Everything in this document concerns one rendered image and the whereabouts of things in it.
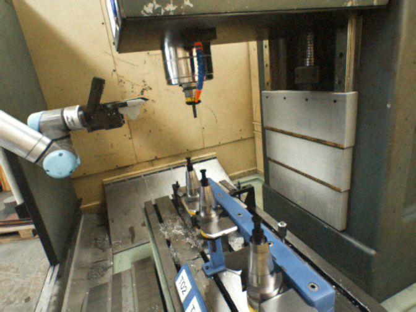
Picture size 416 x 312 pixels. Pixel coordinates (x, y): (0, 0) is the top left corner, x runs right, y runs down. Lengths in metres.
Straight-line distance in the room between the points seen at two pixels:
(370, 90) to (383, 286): 0.73
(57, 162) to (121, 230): 0.98
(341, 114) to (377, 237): 0.44
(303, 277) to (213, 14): 0.48
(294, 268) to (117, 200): 1.51
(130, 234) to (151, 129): 0.75
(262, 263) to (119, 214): 1.43
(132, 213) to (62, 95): 0.87
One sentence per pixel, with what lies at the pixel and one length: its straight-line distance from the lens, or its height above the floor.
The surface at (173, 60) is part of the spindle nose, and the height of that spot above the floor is 1.58.
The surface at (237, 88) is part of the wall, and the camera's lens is 2.05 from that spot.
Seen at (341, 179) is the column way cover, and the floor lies 1.12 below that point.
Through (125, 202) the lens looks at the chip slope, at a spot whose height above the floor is 0.77.
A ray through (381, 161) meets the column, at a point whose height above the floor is 1.21.
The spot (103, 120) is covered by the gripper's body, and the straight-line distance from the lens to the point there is 0.84.
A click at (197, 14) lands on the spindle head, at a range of 0.53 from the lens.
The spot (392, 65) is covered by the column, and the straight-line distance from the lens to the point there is 0.86.
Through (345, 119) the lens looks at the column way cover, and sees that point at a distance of 0.90.
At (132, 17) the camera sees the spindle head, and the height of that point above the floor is 1.63.
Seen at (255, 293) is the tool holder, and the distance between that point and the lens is 0.40.
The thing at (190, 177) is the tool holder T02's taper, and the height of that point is 1.28.
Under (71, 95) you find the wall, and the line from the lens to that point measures 1.83.
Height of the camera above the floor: 1.52
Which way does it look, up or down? 18 degrees down
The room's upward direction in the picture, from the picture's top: 8 degrees counter-clockwise
